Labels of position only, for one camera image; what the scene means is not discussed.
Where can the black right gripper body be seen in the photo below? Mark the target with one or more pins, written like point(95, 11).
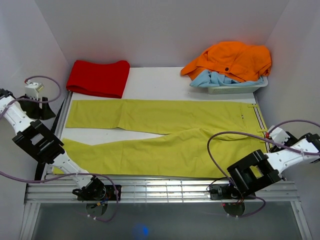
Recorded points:
point(291, 140)

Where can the white plastic basket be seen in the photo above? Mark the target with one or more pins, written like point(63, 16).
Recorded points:
point(237, 89)

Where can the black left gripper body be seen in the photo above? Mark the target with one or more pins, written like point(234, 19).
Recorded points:
point(32, 109)

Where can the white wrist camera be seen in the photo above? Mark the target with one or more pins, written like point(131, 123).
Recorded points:
point(33, 89)
point(277, 135)

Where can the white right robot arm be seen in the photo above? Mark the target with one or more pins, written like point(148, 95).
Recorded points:
point(259, 170)

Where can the yellow-green trousers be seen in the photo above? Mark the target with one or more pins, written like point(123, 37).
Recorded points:
point(193, 139)

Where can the light blue garment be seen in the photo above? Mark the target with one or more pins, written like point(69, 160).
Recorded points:
point(210, 79)

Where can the folded red trousers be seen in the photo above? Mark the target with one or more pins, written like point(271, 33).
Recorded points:
point(99, 80)

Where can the orange garment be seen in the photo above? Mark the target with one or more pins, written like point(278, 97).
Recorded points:
point(234, 59)

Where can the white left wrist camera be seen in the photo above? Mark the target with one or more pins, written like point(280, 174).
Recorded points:
point(33, 89)

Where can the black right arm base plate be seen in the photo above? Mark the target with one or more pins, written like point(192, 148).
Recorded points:
point(226, 192)

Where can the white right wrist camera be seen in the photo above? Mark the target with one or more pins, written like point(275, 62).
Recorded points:
point(277, 135)

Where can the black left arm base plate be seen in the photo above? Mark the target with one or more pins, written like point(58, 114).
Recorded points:
point(108, 193)

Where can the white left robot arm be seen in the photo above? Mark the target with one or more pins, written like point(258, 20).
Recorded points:
point(35, 139)

